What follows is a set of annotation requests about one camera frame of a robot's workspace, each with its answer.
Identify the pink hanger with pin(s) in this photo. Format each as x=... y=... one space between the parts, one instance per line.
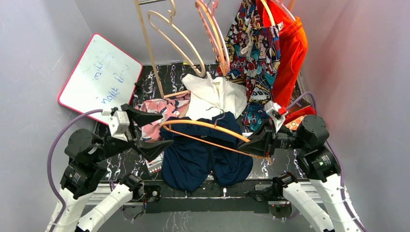
x=207 y=14

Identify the navy blue shorts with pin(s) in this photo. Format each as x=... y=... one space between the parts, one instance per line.
x=187 y=163

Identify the pink framed whiteboard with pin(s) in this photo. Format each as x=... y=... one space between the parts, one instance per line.
x=104 y=77

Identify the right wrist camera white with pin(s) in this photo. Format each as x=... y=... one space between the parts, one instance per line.
x=277 y=113

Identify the pink patterned shorts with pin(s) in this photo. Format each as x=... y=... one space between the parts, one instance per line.
x=176 y=106

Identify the wooden rack frame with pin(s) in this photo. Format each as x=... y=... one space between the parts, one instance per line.
x=148 y=46

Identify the orange hanger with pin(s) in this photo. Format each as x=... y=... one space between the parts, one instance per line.
x=221 y=131

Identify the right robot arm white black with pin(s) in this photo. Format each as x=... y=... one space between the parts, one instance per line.
x=320 y=166

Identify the red plastic bin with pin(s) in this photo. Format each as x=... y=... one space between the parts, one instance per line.
x=293 y=120

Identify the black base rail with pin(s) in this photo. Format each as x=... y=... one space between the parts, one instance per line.
x=246 y=196

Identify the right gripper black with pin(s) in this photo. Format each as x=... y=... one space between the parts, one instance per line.
x=263 y=144

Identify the beige wooden hanger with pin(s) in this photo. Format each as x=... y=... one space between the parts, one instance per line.
x=198 y=68

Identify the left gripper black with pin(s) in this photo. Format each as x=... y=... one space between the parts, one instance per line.
x=150 y=149

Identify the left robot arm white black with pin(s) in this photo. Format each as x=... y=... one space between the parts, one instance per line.
x=86 y=151

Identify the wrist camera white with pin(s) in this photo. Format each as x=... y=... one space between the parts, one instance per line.
x=277 y=113
x=119 y=125

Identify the white shorts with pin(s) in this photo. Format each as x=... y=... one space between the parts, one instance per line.
x=210 y=97

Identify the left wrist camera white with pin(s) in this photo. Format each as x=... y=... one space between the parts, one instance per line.
x=119 y=125

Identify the yellow hanger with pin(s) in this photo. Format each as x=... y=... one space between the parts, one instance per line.
x=266 y=6

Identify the colour marker pack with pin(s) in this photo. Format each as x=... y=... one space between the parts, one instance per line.
x=156 y=165

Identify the orange shorts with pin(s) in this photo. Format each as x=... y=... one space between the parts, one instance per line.
x=293 y=49

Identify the comic print shorts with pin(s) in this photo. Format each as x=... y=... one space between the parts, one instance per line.
x=254 y=55

